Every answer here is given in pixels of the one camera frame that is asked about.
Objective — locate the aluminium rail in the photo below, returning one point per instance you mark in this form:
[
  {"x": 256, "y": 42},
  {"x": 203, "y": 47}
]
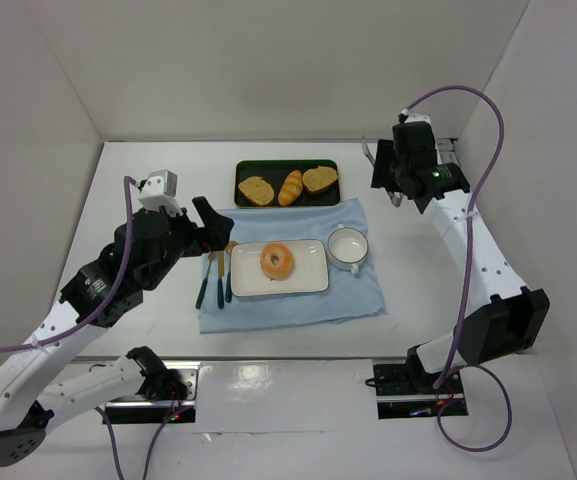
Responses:
[{"x": 447, "y": 150}]

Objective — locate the striped bread roll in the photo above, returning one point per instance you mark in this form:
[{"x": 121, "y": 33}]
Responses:
[{"x": 291, "y": 189}]

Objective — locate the left bread slice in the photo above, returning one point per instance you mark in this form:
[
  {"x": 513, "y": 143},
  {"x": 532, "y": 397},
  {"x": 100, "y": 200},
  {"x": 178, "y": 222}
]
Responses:
[{"x": 257, "y": 191}]

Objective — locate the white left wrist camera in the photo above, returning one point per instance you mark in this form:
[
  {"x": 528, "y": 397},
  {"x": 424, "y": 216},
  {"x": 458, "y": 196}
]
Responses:
[{"x": 157, "y": 192}]

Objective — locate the orange glazed donut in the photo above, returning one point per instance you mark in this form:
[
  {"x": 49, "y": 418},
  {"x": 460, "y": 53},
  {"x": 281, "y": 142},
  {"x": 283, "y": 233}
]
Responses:
[{"x": 276, "y": 261}]

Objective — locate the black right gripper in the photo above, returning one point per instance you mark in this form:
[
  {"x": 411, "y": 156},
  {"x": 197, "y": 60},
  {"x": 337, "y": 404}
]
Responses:
[{"x": 383, "y": 167}]

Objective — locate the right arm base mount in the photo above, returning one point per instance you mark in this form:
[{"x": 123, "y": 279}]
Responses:
[{"x": 399, "y": 397}]

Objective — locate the right bread slice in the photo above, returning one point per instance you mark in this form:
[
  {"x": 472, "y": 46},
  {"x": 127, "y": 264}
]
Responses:
[{"x": 319, "y": 179}]

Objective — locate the white rectangular plate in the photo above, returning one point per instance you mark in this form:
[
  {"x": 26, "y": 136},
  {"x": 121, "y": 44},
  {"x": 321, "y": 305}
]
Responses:
[{"x": 309, "y": 275}]

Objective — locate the gold knife green handle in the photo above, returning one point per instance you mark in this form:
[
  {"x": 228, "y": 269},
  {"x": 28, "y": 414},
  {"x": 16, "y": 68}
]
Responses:
[{"x": 220, "y": 286}]

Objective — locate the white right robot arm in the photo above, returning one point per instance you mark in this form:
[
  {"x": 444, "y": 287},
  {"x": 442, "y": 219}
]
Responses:
[{"x": 503, "y": 315}]

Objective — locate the gold spoon green handle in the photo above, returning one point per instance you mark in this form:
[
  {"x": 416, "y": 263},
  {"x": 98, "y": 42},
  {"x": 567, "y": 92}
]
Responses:
[{"x": 228, "y": 287}]

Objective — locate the light blue cloth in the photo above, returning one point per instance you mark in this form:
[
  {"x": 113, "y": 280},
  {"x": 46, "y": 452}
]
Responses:
[{"x": 347, "y": 297}]

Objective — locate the metal kitchen tongs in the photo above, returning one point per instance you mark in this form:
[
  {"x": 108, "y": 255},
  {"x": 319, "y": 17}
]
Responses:
[{"x": 395, "y": 198}]

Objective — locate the dark green serving tray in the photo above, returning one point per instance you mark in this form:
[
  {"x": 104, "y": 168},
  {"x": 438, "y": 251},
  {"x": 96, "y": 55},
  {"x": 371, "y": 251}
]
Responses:
[{"x": 275, "y": 172}]

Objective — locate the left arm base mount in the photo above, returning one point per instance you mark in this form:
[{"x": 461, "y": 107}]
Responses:
[{"x": 178, "y": 400}]

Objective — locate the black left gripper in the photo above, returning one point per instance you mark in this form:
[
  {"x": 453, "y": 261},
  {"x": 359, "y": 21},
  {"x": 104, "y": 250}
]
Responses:
[{"x": 188, "y": 232}]

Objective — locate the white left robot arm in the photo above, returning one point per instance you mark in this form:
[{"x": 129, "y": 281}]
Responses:
[{"x": 32, "y": 401}]

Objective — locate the bread slice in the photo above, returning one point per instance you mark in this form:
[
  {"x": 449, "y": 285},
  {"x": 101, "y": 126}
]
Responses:
[
  {"x": 257, "y": 191},
  {"x": 319, "y": 179}
]

